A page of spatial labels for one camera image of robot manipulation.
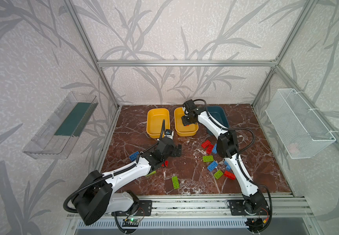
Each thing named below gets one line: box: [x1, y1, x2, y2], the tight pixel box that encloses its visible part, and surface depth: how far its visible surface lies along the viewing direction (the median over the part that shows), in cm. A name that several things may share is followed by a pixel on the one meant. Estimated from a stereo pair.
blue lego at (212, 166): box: [206, 161, 218, 172], surface depth 89 cm
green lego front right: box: [213, 169, 224, 180], surface depth 86 cm
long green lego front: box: [171, 175, 180, 190], surface depth 82 cm
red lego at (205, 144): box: [201, 139, 212, 149], surface depth 98 cm
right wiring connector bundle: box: [244, 210, 272, 235], surface depth 72 cm
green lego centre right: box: [202, 155, 215, 163], surface depth 92 cm
